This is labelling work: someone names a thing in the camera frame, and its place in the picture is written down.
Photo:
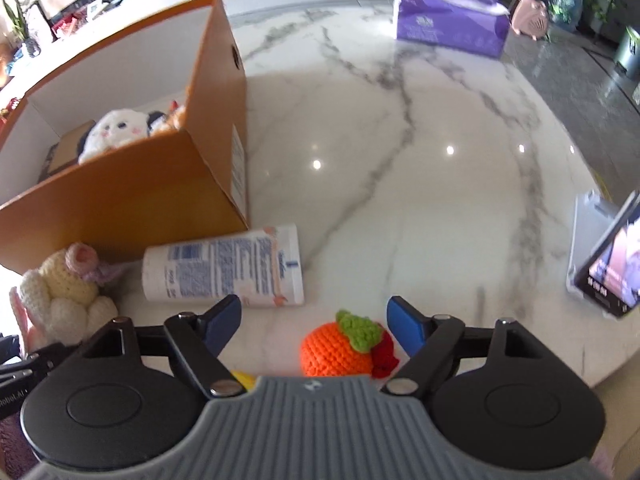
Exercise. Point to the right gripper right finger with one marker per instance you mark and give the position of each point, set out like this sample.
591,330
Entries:
430,343

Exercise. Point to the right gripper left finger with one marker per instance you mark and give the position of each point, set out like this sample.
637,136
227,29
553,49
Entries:
196,341

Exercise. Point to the orange crochet fruit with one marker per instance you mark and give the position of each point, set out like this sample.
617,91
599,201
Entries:
350,345

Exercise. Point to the white crochet bunny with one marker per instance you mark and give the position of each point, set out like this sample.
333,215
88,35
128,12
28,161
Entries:
62,301

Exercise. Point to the dark photo card box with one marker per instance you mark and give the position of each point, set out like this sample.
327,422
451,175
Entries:
45,169

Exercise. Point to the tan cardboard box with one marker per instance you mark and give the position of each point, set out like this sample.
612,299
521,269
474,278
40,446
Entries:
67,152

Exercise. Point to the white panda plush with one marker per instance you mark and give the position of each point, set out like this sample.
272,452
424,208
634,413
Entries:
114,130

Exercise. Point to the yellow tape measure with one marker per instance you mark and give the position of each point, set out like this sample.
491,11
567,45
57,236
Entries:
248,381

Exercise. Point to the white lotion tube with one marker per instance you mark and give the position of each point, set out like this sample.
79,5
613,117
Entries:
261,267

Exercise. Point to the orange cardboard box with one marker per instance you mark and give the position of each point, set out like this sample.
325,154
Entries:
183,185

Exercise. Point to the phone on stand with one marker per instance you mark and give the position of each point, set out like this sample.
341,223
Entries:
603,266

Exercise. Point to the purple tissue pack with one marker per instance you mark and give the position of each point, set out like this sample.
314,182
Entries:
473,26

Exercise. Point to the pink small heater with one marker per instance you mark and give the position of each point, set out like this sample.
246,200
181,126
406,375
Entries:
529,18

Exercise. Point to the potted green plant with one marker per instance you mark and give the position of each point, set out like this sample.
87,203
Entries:
20,26

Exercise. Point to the water bottle jug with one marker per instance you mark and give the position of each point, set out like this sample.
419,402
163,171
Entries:
565,14

